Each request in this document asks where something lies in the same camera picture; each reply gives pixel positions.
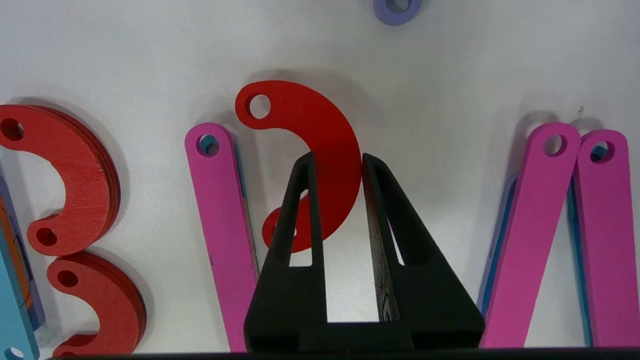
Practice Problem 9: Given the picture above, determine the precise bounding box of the pink strip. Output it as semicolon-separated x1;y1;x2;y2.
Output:
184;122;261;353
477;122;582;349
567;129;640;348

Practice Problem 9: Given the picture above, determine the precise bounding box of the short purple strip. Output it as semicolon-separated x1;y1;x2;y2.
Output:
373;0;424;27

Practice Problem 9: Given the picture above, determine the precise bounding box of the long light blue strip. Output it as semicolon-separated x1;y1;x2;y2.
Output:
0;175;47;360

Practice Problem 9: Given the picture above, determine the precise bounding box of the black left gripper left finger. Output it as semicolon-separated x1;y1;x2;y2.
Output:
243;151;329;353

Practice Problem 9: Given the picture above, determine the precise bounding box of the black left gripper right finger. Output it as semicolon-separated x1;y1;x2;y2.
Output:
361;152;486;351

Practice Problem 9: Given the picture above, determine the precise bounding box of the red curved piece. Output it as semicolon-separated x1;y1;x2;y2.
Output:
46;251;148;358
0;104;121;257
234;80;363;254

